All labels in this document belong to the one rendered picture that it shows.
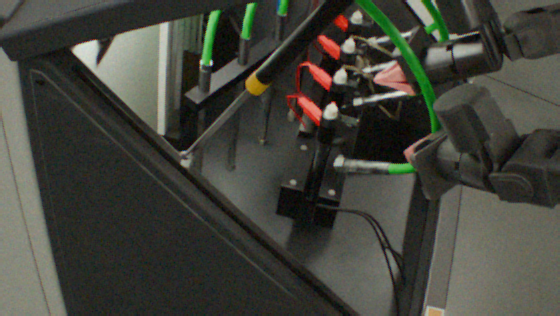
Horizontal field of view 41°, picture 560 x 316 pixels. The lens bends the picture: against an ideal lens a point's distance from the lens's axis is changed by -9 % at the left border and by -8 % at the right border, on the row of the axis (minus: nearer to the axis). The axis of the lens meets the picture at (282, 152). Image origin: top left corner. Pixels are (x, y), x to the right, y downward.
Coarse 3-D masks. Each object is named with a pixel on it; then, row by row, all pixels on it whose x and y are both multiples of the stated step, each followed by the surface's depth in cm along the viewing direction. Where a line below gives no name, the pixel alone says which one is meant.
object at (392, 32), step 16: (368, 0) 94; (384, 16) 94; (208, 32) 115; (208, 48) 117; (400, 48) 94; (208, 64) 120; (416, 64) 94; (432, 96) 96; (432, 112) 97; (432, 128) 99
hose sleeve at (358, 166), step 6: (348, 162) 113; (354, 162) 113; (360, 162) 112; (366, 162) 111; (372, 162) 111; (378, 162) 110; (384, 162) 109; (390, 162) 109; (348, 168) 113; (354, 168) 112; (360, 168) 112; (366, 168) 111; (372, 168) 110; (378, 168) 109; (384, 168) 109; (378, 174) 110; (384, 174) 109; (390, 174) 109
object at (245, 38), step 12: (420, 0) 111; (252, 12) 121; (432, 12) 112; (444, 24) 114; (240, 36) 125; (444, 36) 115; (240, 48) 127; (240, 60) 128; (372, 96) 129; (384, 96) 127; (396, 96) 126; (408, 96) 126; (360, 108) 130
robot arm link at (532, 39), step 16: (448, 0) 98; (464, 0) 98; (480, 0) 98; (448, 16) 99; (464, 16) 98; (480, 16) 99; (496, 16) 98; (496, 32) 102; (512, 32) 98; (528, 32) 96; (512, 48) 98; (528, 48) 97
